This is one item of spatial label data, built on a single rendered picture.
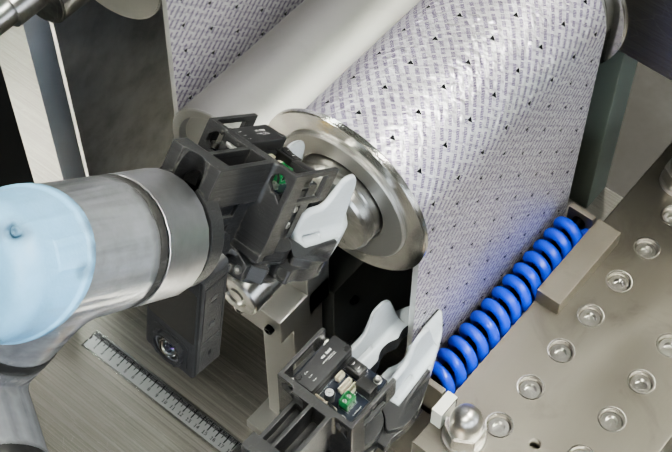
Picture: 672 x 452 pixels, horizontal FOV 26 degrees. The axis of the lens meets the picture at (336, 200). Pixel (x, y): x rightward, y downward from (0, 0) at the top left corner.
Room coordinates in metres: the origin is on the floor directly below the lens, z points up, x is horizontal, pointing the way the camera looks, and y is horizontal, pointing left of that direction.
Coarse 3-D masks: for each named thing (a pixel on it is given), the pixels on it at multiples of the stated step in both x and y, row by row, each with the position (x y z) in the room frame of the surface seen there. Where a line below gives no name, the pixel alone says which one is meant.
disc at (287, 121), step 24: (288, 120) 0.64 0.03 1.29; (312, 120) 0.63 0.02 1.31; (336, 120) 0.62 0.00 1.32; (360, 144) 0.60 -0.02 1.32; (384, 168) 0.59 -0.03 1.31; (408, 192) 0.57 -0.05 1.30; (408, 216) 0.57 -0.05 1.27; (408, 240) 0.57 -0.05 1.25; (384, 264) 0.58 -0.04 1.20; (408, 264) 0.57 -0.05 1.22
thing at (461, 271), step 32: (576, 96) 0.74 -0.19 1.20; (576, 128) 0.75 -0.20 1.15; (544, 160) 0.71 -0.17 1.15; (576, 160) 0.76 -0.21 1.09; (512, 192) 0.67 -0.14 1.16; (544, 192) 0.72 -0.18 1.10; (480, 224) 0.64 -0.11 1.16; (512, 224) 0.68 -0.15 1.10; (544, 224) 0.73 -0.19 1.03; (448, 256) 0.61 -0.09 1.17; (480, 256) 0.65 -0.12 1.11; (512, 256) 0.69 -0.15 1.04; (416, 288) 0.58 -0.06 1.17; (448, 288) 0.61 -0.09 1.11; (480, 288) 0.65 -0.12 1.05; (416, 320) 0.58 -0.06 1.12; (448, 320) 0.62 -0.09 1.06
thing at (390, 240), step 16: (288, 144) 0.64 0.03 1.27; (320, 144) 0.62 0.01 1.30; (336, 144) 0.61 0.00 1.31; (336, 160) 0.61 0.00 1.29; (352, 160) 0.60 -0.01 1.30; (368, 176) 0.59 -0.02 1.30; (384, 192) 0.58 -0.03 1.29; (384, 208) 0.58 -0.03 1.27; (384, 224) 0.58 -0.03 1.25; (400, 224) 0.57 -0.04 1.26; (384, 240) 0.58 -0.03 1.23; (400, 240) 0.57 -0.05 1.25; (384, 256) 0.58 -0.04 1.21
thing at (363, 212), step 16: (304, 160) 0.62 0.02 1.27; (320, 160) 0.61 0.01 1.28; (336, 176) 0.60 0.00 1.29; (368, 192) 0.59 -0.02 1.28; (352, 208) 0.58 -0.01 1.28; (368, 208) 0.58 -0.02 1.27; (352, 224) 0.58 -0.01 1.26; (368, 224) 0.57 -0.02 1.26; (352, 240) 0.58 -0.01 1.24; (368, 240) 0.57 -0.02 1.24
